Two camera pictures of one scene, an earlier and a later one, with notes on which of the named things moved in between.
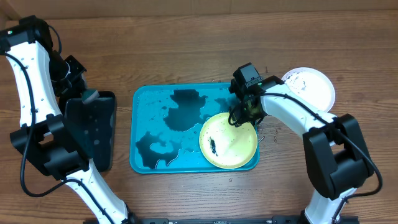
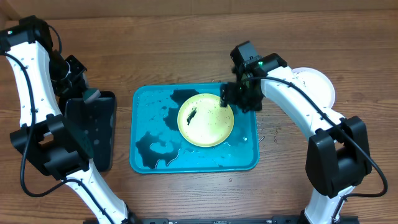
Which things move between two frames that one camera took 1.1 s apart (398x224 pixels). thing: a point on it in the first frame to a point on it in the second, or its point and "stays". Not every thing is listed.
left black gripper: (66, 88) stays
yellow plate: (225, 145) to (203, 121)
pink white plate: (312, 85) stays
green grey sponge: (89, 95) stays
